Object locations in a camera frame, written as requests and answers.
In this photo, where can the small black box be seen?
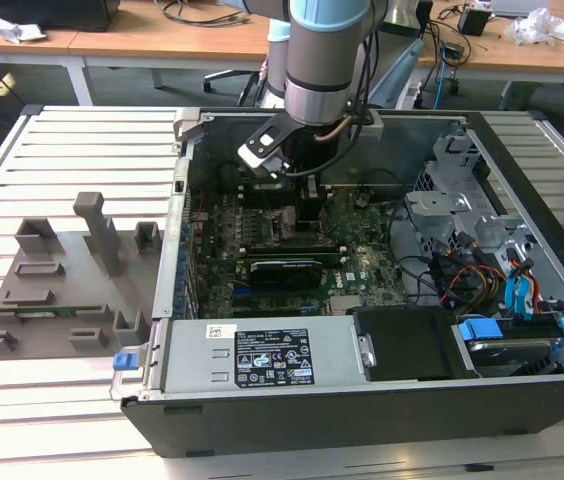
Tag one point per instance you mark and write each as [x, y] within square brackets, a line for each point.
[474, 21]

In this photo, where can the blue disk carrier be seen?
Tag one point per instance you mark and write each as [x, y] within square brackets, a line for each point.
[482, 330]

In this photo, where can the CPU socket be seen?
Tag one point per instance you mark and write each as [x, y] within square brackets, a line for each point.
[287, 237]

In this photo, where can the black monitor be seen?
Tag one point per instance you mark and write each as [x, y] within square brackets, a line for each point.
[62, 12]

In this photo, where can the hard disk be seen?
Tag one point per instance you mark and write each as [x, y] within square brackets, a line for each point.
[507, 350]

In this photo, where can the black plastic shroud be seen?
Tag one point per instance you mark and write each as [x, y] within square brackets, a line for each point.
[402, 345]

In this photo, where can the blue plastic latch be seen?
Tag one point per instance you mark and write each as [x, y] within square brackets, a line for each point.
[123, 362]

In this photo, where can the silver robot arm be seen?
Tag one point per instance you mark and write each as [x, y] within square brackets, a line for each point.
[317, 60]

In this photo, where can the white power strip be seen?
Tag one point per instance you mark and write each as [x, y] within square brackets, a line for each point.
[413, 95]

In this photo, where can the silver metal drive cage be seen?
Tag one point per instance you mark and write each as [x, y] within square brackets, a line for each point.
[437, 205]

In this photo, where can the silver chipset heatsink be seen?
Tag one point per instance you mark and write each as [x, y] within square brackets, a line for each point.
[344, 305]

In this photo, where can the office chair base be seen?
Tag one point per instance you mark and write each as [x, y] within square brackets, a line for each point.
[234, 75]

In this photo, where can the silver laptop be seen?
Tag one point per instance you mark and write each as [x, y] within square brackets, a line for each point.
[517, 5]

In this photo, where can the black PC case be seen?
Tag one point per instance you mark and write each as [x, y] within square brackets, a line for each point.
[262, 425]

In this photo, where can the blue expansion slot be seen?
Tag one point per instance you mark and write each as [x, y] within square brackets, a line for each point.
[242, 291]

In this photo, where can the copper coloured tube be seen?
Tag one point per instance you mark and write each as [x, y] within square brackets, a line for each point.
[332, 131]

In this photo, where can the clear plastic bag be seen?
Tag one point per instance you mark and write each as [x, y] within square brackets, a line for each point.
[537, 27]

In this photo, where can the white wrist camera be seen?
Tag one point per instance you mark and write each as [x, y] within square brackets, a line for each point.
[257, 159]

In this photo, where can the small black adapter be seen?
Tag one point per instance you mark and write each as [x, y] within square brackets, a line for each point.
[453, 50]

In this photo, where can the crumpled white paper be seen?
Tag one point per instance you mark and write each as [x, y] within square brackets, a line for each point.
[17, 30]

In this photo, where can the black graphics card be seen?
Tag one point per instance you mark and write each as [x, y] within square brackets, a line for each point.
[284, 275]

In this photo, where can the green motherboard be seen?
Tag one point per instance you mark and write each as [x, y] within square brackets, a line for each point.
[362, 280]

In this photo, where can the silver coin battery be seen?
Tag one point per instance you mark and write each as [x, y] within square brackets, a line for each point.
[362, 201]

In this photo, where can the wooden desk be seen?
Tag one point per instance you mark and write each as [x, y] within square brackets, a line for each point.
[512, 55]
[162, 50]

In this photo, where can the grey power supply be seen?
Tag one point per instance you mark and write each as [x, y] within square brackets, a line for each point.
[192, 360]

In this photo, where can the grey parts rack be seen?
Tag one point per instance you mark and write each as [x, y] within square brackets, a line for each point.
[87, 300]

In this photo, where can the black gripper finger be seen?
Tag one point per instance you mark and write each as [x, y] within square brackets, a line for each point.
[311, 217]

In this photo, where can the green RAM stick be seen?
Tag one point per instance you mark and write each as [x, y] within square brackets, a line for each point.
[62, 311]

